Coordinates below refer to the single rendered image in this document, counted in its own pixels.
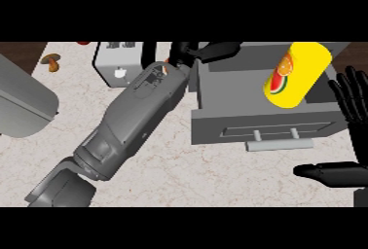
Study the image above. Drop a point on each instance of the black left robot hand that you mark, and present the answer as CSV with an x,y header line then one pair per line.
x,y
216,49

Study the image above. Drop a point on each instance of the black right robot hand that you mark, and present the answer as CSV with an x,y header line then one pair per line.
x,y
356,107

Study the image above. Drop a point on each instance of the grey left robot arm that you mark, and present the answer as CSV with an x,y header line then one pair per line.
x,y
129,116

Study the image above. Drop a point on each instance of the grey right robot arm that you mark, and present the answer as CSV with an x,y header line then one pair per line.
x,y
362,198

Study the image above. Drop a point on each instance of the grey open drawer box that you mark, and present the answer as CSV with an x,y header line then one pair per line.
x,y
229,90

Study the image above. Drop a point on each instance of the yellow cup with fruit print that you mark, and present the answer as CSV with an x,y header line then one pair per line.
x,y
299,78

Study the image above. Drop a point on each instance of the pale grey toaster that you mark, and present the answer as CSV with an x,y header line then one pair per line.
x,y
117,61

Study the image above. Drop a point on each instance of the small red object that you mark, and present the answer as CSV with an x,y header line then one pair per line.
x,y
83,42

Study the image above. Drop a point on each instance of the brown mushroom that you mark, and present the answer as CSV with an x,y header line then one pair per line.
x,y
52,63

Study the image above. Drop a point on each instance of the grey rounded appliance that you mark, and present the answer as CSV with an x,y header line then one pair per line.
x,y
24,103

